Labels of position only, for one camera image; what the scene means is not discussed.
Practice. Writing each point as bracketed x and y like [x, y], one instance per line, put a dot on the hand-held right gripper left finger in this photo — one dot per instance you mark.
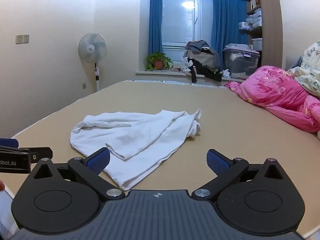
[98, 162]

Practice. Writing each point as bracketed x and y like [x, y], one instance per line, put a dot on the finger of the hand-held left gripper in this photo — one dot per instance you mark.
[8, 143]
[41, 153]

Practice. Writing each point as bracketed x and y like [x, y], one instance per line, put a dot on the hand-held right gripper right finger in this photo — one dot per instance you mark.
[218, 163]

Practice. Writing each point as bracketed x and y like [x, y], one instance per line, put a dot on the white t-shirt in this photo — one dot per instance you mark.
[140, 135]

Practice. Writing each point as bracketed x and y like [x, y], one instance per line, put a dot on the pile of dark clothes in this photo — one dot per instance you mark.
[202, 60]

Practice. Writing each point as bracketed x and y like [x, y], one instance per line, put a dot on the person's left hand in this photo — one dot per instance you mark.
[1, 187]

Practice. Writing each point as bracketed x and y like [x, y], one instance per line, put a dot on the beige bed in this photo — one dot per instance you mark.
[175, 97]

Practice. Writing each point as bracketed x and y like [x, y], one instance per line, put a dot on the pink floral quilt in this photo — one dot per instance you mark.
[275, 92]

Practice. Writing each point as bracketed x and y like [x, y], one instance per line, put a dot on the clear plastic storage bin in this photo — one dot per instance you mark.
[240, 62]

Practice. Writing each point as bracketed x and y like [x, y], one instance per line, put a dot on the white standing fan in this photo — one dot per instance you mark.
[92, 47]

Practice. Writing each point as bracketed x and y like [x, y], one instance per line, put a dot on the potted green plant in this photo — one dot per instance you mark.
[158, 63]

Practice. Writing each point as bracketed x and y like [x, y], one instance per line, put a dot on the small white storage box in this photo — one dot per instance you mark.
[257, 44]

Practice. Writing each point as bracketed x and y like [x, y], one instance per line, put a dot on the grey-blue cloth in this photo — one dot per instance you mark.
[297, 63]

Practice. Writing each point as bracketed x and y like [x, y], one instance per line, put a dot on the pale floral quilt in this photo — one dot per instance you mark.
[312, 67]

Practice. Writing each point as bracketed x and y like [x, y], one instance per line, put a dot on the blue curtain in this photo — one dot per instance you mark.
[155, 25]
[225, 25]

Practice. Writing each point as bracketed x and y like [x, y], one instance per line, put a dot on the small printed box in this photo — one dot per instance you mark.
[244, 25]

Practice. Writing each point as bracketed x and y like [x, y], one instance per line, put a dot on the wooden wardrobe shelf unit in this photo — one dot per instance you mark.
[271, 30]

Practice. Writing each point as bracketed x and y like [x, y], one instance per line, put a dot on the window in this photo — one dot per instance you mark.
[177, 22]

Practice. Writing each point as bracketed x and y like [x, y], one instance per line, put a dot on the stack of white shelf boxes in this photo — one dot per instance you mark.
[255, 20]

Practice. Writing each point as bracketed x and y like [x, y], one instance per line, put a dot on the row of books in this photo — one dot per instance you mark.
[255, 3]

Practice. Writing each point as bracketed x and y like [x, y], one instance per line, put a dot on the small low wall outlet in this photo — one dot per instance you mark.
[84, 85]

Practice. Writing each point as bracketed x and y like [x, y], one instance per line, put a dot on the white wall socket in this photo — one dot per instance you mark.
[19, 39]
[26, 38]

